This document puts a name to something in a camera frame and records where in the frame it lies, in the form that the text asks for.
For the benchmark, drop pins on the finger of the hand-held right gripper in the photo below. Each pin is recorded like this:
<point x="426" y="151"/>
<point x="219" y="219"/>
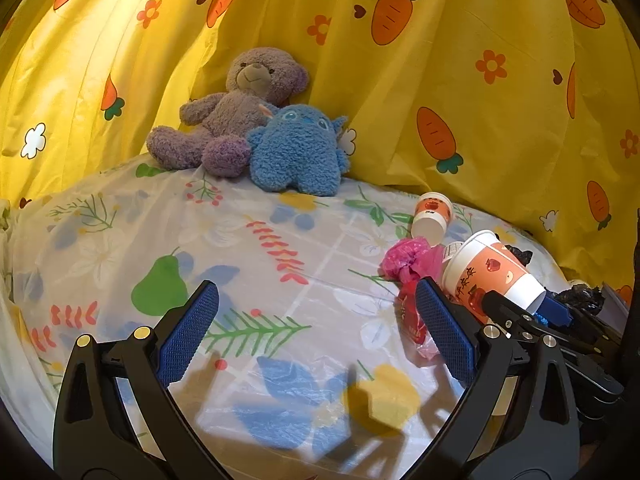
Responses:
<point x="556" y="310"/>
<point x="507" y="310"/>

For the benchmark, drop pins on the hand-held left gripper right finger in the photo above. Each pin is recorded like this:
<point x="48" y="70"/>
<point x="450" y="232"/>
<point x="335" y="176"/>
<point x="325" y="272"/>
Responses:
<point x="445" y="330"/>

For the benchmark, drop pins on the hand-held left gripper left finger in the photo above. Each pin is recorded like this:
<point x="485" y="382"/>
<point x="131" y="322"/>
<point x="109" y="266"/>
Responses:
<point x="190" y="330"/>

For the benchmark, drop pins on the black plastic bag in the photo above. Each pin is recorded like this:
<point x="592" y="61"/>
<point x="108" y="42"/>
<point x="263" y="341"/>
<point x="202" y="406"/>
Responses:
<point x="582" y="295"/>
<point x="520" y="255"/>

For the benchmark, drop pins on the red white plastic packet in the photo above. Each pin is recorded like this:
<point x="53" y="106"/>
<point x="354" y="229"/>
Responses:
<point x="410" y="317"/>

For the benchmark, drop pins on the large orange paper cup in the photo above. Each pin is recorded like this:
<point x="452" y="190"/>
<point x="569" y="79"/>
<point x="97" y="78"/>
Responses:
<point x="495" y="270"/>

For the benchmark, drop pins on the grey plastic bin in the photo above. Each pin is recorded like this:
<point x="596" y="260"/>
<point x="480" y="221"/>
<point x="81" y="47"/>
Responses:
<point x="612" y="305"/>

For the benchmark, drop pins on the white grid paper cup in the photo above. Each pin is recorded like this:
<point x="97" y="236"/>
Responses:
<point x="451" y="249"/>

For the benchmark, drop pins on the pink plastic bag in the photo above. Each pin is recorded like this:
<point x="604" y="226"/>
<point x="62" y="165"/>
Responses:
<point x="407" y="257"/>

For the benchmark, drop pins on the floral bed sheet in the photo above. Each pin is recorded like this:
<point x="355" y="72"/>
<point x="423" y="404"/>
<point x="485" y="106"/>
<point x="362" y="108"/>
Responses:
<point x="150" y="230"/>

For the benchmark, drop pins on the small orange paper cup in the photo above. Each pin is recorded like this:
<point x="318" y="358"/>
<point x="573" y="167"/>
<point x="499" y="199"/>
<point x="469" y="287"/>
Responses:
<point x="432" y="212"/>

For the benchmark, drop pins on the blue plush toy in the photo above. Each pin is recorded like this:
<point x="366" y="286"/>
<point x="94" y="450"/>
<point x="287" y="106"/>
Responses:
<point x="295" y="155"/>

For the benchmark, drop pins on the purple teddy bear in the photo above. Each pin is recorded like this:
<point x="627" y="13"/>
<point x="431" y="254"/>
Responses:
<point x="235" y="110"/>

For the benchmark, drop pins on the yellow carrot print curtain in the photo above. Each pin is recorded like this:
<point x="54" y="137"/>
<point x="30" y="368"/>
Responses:
<point x="450" y="60"/>

